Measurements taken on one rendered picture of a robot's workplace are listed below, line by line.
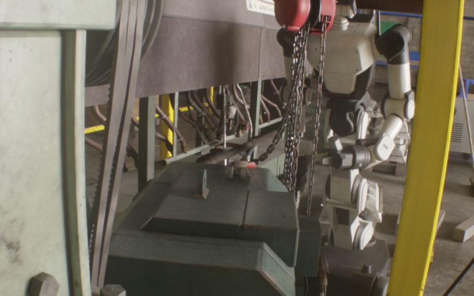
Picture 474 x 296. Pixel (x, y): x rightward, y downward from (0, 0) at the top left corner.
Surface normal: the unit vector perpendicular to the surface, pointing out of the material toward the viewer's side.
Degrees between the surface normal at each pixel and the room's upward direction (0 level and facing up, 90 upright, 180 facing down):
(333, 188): 102
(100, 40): 90
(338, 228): 39
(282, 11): 90
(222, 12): 78
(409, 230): 90
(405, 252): 90
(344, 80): 113
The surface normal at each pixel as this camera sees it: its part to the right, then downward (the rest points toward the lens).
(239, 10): 0.91, -0.07
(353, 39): -0.38, -0.21
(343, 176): -0.16, -0.80
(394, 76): -0.64, 0.40
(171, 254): 0.06, -0.97
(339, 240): -0.46, 0.55
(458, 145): -0.31, 0.18
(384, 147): 0.40, -0.32
